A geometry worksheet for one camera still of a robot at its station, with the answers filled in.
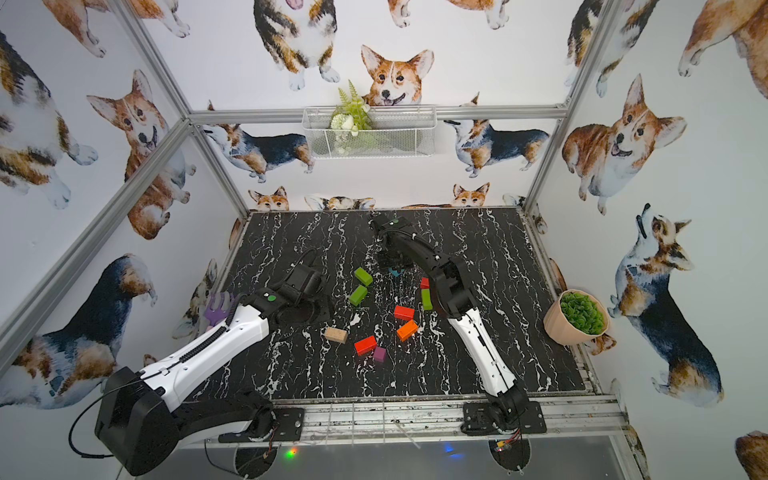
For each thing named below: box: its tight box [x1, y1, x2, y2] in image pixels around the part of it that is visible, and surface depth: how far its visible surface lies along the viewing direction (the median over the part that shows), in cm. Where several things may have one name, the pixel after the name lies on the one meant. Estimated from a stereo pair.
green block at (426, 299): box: [421, 288, 433, 311], surface depth 95 cm
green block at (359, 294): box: [349, 285, 368, 306], surface depth 97 cm
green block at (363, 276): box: [354, 267, 373, 287], surface depth 102 cm
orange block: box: [396, 319, 419, 342], surface depth 90 cm
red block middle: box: [394, 305, 415, 321], surface depth 93 cm
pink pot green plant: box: [543, 289, 610, 346], surface depth 82 cm
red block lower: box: [354, 335, 377, 357], surface depth 87 cm
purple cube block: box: [374, 346, 387, 362], surface depth 86 cm
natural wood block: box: [325, 327, 348, 344], surface depth 88 cm
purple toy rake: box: [205, 294, 229, 326], surface depth 94 cm
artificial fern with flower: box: [331, 80, 373, 137], surface depth 85 cm
